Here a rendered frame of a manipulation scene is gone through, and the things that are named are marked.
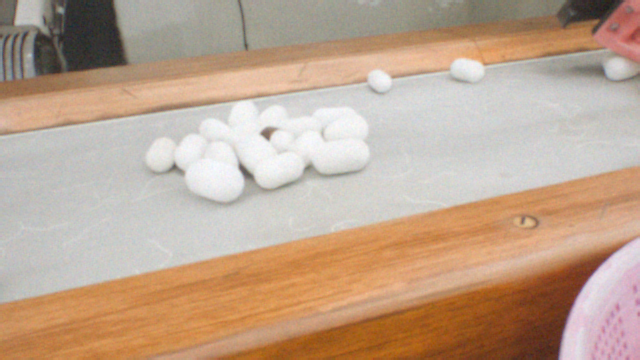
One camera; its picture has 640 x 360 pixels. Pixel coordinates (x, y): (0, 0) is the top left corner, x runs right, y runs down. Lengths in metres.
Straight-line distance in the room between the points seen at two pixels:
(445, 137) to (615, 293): 0.22
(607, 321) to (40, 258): 0.24
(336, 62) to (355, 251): 0.36
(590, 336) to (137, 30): 2.28
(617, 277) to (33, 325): 0.19
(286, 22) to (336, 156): 2.21
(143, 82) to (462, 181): 0.31
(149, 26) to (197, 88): 1.88
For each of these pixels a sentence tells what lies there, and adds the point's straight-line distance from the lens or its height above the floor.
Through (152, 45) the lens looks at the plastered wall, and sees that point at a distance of 2.40.
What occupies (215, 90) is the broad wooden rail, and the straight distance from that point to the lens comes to 0.52.
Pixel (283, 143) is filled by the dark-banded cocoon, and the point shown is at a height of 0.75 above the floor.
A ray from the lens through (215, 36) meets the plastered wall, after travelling 2.44.
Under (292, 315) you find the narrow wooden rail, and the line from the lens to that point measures 0.18.
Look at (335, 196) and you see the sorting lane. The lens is 0.31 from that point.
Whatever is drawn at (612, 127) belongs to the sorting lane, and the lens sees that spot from 0.44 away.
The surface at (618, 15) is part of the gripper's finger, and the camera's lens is 0.55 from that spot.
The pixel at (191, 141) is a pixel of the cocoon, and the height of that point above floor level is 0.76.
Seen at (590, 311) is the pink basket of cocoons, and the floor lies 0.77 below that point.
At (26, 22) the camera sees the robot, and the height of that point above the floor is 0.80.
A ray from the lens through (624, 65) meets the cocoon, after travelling 0.56.
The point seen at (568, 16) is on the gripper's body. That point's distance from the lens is 0.55.
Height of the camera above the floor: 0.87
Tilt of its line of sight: 24 degrees down
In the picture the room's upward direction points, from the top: 4 degrees counter-clockwise
